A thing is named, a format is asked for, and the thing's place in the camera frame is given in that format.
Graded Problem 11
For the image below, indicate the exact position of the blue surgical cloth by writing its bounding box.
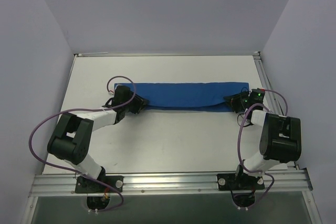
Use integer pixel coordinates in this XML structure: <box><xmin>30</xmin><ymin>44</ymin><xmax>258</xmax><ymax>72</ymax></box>
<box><xmin>122</xmin><ymin>82</ymin><xmax>249</xmax><ymax>112</ymax></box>

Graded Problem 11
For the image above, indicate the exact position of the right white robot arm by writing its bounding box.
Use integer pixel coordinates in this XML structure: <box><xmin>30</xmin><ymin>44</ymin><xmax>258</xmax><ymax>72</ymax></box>
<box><xmin>224</xmin><ymin>88</ymin><xmax>302</xmax><ymax>189</ymax></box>

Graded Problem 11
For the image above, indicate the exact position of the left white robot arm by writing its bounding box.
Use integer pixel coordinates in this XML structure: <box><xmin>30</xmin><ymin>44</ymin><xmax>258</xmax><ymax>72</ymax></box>
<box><xmin>47</xmin><ymin>85</ymin><xmax>149</xmax><ymax>192</ymax></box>

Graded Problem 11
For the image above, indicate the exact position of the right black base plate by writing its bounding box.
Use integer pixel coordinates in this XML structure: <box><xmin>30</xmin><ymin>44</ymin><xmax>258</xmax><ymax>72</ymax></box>
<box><xmin>216</xmin><ymin>173</ymin><xmax>265</xmax><ymax>191</ymax></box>

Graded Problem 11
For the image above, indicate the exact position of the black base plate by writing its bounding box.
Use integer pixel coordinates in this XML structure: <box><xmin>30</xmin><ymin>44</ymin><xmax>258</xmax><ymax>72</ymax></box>
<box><xmin>75</xmin><ymin>173</ymin><xmax>124</xmax><ymax>194</ymax></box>
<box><xmin>216</xmin><ymin>173</ymin><xmax>265</xmax><ymax>191</ymax></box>

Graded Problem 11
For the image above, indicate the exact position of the front aluminium rail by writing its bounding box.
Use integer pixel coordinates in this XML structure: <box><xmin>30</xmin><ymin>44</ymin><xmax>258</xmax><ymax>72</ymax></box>
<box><xmin>29</xmin><ymin>169</ymin><xmax>312</xmax><ymax>197</ymax></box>

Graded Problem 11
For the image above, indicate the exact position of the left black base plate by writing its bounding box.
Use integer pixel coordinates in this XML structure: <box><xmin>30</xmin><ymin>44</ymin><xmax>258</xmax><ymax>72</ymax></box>
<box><xmin>75</xmin><ymin>173</ymin><xmax>124</xmax><ymax>194</ymax></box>

